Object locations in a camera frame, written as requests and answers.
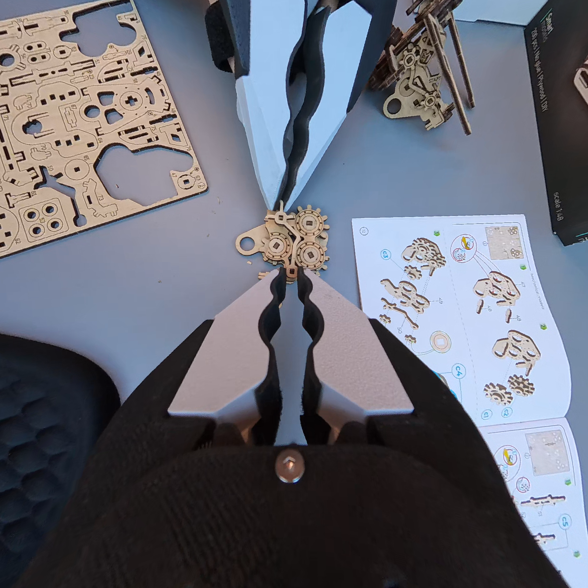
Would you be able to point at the black product box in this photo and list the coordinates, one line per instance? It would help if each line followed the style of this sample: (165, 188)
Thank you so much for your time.
(551, 138)

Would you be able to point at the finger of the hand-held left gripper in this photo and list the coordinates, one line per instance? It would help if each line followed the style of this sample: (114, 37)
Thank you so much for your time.
(340, 69)
(266, 92)

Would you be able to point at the white instruction booklet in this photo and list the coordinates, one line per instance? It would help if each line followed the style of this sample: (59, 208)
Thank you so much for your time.
(464, 294)

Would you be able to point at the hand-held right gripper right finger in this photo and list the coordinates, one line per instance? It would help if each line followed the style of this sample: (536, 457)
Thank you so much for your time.
(349, 367)

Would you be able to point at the partly built wooden model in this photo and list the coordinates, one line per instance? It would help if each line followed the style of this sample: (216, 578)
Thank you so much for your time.
(413, 78)

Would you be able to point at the black padded chair armrest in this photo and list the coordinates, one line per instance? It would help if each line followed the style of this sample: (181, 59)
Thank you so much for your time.
(36, 436)

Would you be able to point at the grey desk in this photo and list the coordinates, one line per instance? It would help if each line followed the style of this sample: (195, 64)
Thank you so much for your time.
(183, 275)

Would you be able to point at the laser-cut plywood parts sheet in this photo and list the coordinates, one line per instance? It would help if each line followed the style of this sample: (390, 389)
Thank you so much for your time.
(76, 163)

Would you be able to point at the white cardboard box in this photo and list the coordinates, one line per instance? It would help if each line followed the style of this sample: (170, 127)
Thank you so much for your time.
(500, 11)

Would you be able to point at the small wooden gear assembly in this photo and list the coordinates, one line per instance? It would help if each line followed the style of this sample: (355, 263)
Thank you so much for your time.
(275, 246)

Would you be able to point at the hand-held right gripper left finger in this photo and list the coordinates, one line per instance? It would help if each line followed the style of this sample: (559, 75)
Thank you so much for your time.
(229, 367)

